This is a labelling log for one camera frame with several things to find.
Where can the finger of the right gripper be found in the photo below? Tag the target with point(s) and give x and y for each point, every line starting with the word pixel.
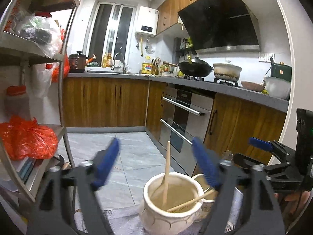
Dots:
pixel 246 163
pixel 277 149

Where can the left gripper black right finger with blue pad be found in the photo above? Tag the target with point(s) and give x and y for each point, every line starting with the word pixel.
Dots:
pixel 259 212

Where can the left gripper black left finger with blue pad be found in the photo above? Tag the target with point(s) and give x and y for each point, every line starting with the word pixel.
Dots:
pixel 53 210

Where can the light wooden chopstick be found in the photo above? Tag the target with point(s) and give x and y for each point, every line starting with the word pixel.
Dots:
pixel 166 176

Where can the wooden lower kitchen cabinets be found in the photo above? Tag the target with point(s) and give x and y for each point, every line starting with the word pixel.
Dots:
pixel 118 103

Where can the chrome kitchen faucet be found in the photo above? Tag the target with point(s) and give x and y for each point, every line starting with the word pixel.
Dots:
pixel 118 63

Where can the person's right hand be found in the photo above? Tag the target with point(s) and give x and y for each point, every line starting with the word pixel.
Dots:
pixel 295 202

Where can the flower-ended metal spoon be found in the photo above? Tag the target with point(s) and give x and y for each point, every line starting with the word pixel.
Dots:
pixel 227 155

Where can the white ceramic double utensil holder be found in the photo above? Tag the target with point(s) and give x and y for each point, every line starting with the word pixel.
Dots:
pixel 182 188

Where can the white bowl on counter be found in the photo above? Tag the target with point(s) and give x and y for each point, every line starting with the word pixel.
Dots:
pixel 278 88

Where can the grey table mat white lines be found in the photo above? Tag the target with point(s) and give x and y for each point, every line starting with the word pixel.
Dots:
pixel 126 220

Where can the stainless built-in oven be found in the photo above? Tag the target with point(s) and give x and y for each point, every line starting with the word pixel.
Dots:
pixel 186 115

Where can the orange plastic bag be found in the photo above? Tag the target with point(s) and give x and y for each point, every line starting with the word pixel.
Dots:
pixel 26 138

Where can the white ceramic cooking pot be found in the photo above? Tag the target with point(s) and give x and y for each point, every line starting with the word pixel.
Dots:
pixel 227 72

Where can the black wok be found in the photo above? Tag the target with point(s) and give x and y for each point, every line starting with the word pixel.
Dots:
pixel 195 67

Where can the white plastic bag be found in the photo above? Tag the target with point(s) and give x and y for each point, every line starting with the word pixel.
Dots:
pixel 43 78

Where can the black range hood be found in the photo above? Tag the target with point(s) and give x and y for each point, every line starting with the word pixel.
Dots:
pixel 221 26

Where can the yellow tin can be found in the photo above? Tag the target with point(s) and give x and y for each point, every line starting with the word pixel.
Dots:
pixel 147 68

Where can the dark red electric cooker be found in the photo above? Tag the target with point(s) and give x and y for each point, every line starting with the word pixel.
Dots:
pixel 77 62

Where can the white water heater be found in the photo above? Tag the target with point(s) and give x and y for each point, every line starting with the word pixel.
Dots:
pixel 146 22

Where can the metal storage shelf rack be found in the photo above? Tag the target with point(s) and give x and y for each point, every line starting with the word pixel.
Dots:
pixel 33 60

